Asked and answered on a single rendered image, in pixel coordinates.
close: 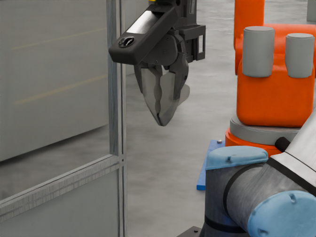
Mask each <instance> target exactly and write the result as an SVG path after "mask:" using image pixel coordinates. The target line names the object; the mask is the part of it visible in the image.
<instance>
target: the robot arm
mask: <svg viewBox="0 0 316 237"><path fill-rule="evenodd" d="M205 32H206V25H201V24H197V0H156V1H155V3H154V4H150V5H149V6H148V7H147V8H146V10H145V11H144V12H143V13H142V14H141V15H140V16H139V17H138V18H137V19H136V20H135V21H134V22H133V23H132V24H131V25H130V26H129V28H128V29H127V30H126V31H125V32H124V33H123V34H122V35H121V36H120V37H119V38H118V39H117V40H116V41H115V42H114V43H113V44H112V46H111V47H110V48H109V50H108V51H109V54H110V56H111V58H112V61H113V62H115V63H123V64H129V65H133V66H134V72H135V76H136V79H137V82H138V85H139V88H140V91H141V93H142V94H143V97H144V99H145V102H146V104H147V106H148V108H149V110H150V111H151V113H152V115H153V117H154V119H155V120H156V122H157V124H158V125H159V126H166V125H167V124H168V123H169V122H170V120H171V119H172V117H173V116H174V113H175V111H176V109H177V107H178V106H179V105H180V104H181V103H183V102H184V101H185V100H186V99H187V98H188V97H189V95H190V87H189V86H188V85H187V84H185V82H186V80H187V77H188V73H189V65H188V63H191V62H193V61H194V60H196V61H199V60H202V59H205ZM201 35H202V36H203V51H202V52H199V36H201ZM161 65H162V66H163V67H164V69H165V70H169V72H168V73H166V74H164V75H163V72H162V67H161ZM205 170H206V174H205V221H204V225H203V227H202V229H201V232H200V234H199V237H315V236H316V108H315V109H314V110H313V112H312V113H311V115H310V116H309V118H308V119H307V121H306V122H305V123H304V125H303V126H302V128H301V129H300V130H299V132H298V133H297V134H296V136H295V137H294V139H293V140H292V142H291V143H290V144H289V146H288V147H287V149H286V150H285V152H283V153H281V154H276V155H271V156H270V157H269V158H268V153H267V152H266V151H265V150H264V149H261V148H258V147H252V146H228V147H222V148H217V149H214V150H213V151H211V152H210V153H209V154H208V155H207V159H206V167H205Z"/></svg>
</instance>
